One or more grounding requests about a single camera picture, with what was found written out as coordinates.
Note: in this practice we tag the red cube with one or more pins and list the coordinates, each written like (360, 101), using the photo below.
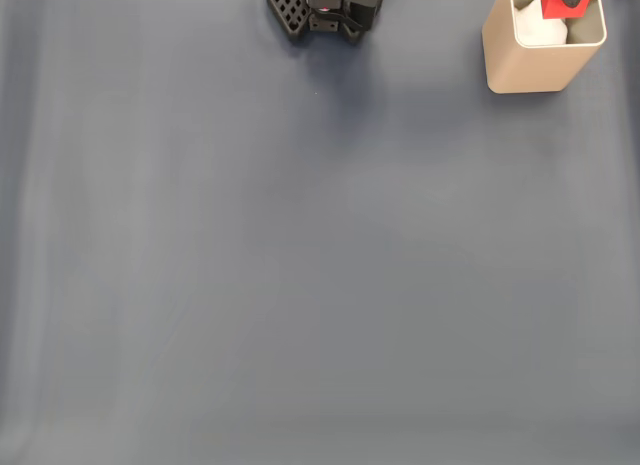
(549, 6)

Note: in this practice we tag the beige box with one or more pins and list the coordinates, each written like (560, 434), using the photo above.
(530, 70)

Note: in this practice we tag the white crumpled paper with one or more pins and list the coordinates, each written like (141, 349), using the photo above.
(537, 32)

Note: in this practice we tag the dark gray table mat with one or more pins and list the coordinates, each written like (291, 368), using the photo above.
(320, 335)

